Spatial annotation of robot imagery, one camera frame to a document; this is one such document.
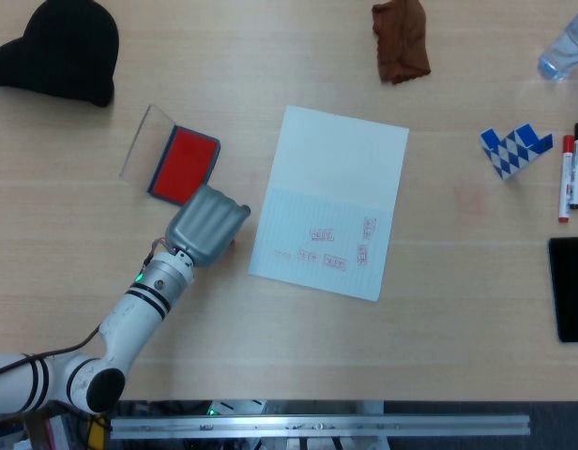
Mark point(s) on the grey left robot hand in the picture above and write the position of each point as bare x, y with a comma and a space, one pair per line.
207, 225

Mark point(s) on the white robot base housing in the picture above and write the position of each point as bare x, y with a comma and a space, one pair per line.
235, 407

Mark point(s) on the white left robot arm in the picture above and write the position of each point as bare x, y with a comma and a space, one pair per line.
139, 304

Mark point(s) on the red ink pad with lid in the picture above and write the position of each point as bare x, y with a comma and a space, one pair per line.
186, 161

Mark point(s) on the white lined notepad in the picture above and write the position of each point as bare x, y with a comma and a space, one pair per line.
326, 187

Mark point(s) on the black knit hat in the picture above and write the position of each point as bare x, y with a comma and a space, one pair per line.
59, 51

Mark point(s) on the brown cloth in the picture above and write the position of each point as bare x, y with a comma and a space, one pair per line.
401, 42

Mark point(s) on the blue white snake puzzle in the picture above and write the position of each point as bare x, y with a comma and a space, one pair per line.
505, 157

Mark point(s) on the red whiteboard marker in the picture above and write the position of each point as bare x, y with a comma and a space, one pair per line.
566, 187

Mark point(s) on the black smartphone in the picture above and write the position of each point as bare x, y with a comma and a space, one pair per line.
573, 290

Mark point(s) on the black whiteboard marker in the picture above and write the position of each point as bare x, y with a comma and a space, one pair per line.
577, 164

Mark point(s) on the clear plastic water bottle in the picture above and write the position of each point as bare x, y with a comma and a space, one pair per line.
563, 51

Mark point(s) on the aluminium rail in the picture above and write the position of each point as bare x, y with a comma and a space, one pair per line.
317, 426

